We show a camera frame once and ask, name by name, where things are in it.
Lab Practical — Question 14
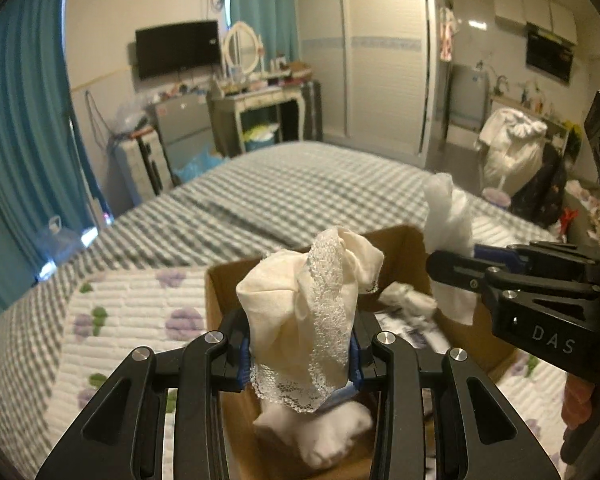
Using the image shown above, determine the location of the floral white tissue pack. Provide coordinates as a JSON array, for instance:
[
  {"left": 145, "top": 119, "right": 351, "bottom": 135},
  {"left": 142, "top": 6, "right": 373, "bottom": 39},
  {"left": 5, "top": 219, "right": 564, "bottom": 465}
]
[{"left": 375, "top": 311, "right": 451, "bottom": 354}]

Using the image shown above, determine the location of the white fabric cloth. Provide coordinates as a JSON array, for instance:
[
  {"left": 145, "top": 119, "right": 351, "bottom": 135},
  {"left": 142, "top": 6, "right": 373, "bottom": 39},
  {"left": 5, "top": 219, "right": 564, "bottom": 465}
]
[{"left": 422, "top": 172, "right": 477, "bottom": 326}]

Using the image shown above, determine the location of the cream lace cloth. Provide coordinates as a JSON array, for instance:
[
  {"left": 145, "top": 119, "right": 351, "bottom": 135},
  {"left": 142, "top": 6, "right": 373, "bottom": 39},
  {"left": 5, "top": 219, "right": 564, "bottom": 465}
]
[{"left": 236, "top": 226, "right": 385, "bottom": 413}]

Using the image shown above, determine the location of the floral quilted bed cover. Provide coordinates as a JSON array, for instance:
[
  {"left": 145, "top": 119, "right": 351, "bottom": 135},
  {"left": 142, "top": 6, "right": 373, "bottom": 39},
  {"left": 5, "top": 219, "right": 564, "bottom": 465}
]
[{"left": 45, "top": 268, "right": 567, "bottom": 472}]

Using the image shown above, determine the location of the brown cardboard box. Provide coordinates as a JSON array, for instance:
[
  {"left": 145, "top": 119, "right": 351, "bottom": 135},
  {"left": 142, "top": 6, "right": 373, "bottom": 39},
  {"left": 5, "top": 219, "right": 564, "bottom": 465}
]
[{"left": 206, "top": 225, "right": 516, "bottom": 479}]

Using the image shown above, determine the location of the white fluffy loop toy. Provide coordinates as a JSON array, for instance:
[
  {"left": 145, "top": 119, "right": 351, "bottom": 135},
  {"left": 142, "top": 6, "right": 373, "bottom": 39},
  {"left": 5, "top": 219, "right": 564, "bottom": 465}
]
[{"left": 379, "top": 282, "right": 438, "bottom": 330}]

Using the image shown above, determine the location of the white fluffy cloth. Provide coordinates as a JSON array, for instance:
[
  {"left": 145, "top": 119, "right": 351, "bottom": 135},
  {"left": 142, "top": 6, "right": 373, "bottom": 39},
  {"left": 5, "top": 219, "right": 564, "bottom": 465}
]
[{"left": 253, "top": 401, "right": 374, "bottom": 470}]

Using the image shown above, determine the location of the white stuffed laundry bag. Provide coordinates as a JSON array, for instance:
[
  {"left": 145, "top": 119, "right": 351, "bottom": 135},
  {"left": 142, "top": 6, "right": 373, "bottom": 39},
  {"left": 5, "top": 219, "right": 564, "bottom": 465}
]
[{"left": 478, "top": 107, "right": 547, "bottom": 196}]

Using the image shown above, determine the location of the blue window curtain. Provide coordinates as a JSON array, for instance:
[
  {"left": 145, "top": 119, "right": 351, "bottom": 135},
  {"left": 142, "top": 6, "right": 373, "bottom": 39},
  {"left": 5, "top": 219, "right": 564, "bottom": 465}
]
[{"left": 0, "top": 0, "right": 109, "bottom": 315}]

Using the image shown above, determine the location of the grey checked bed sheet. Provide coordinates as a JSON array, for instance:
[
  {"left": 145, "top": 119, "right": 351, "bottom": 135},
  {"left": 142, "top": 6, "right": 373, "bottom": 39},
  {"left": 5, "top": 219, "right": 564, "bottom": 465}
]
[{"left": 0, "top": 140, "right": 556, "bottom": 476}]

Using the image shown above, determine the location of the grey small fridge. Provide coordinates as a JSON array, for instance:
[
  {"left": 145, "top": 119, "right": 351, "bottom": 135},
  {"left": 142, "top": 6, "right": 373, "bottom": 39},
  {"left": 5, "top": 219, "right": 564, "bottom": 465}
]
[{"left": 154, "top": 92, "right": 215, "bottom": 170}]

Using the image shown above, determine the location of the white sliding wardrobe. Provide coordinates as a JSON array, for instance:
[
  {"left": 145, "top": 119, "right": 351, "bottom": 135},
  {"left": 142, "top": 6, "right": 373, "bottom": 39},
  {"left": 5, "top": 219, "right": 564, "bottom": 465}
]
[{"left": 294, "top": 0, "right": 438, "bottom": 167}]

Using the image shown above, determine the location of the white dressing table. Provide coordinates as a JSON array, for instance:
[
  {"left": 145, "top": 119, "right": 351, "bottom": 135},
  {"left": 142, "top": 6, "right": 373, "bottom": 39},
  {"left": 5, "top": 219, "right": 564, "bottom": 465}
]
[{"left": 211, "top": 81, "right": 306, "bottom": 154}]

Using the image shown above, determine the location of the white oval vanity mirror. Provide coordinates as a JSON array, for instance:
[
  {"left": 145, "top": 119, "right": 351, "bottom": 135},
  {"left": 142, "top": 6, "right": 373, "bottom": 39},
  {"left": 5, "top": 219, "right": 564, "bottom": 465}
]
[{"left": 222, "top": 21, "right": 263, "bottom": 77}]

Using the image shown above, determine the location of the narrow blue curtain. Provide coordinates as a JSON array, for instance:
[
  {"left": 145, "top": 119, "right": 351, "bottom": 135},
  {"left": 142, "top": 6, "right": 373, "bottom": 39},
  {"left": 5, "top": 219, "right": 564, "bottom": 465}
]
[{"left": 230, "top": 0, "right": 299, "bottom": 61}]

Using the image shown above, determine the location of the black wall television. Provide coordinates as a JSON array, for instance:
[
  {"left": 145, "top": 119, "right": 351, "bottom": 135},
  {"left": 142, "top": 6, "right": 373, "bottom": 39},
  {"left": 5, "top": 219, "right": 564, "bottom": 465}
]
[{"left": 135, "top": 21, "right": 221, "bottom": 80}]

